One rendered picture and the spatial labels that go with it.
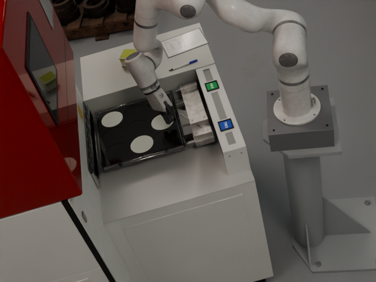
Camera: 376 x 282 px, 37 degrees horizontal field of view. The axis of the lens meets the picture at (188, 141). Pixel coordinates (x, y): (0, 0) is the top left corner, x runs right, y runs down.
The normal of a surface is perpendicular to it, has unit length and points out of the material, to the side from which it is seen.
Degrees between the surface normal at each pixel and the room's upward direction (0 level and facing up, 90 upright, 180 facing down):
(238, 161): 90
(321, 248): 0
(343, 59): 0
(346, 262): 0
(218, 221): 90
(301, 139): 90
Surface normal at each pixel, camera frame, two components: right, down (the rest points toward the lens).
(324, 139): -0.07, 0.72
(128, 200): -0.21, -0.68
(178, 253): 0.18, 0.68
